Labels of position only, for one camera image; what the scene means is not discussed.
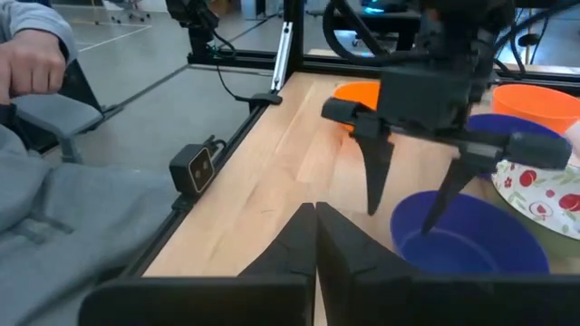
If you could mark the floral bowl with green outside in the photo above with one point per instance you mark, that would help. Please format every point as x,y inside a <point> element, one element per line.
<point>544,199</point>

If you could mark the person's hand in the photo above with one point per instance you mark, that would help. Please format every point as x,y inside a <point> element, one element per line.
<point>29,63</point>

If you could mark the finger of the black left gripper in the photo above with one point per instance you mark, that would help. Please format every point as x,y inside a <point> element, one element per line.
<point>376,172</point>
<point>457,181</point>

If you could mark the blue plastic bowl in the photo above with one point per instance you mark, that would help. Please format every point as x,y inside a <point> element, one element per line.
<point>507,126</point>
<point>480,244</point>

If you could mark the black table-level camera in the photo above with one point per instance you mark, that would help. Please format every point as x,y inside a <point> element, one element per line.
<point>192,169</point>

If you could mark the grey seat chair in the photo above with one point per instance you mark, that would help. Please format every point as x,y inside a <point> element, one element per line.
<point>59,113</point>

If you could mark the silver aluminium strut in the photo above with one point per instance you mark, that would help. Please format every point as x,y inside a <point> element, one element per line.
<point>282,54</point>

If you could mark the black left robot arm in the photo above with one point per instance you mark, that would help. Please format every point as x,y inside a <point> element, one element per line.
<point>466,27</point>

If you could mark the black equipment stand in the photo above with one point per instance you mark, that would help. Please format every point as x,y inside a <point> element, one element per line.
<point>192,18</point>

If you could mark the black aluminium table frame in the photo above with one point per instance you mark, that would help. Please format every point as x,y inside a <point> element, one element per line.
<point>293,45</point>

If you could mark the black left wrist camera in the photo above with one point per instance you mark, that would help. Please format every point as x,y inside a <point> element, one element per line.
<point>421,99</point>

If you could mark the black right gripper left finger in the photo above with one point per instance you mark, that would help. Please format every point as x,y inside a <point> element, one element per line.
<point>294,258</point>

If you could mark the orange plastic bowl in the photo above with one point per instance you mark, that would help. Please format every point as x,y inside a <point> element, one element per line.
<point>534,106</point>
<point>360,94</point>

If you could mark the person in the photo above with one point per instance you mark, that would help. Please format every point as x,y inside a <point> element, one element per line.
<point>68,217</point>

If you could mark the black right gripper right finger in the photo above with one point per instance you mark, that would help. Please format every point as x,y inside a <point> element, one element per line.
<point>344,258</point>

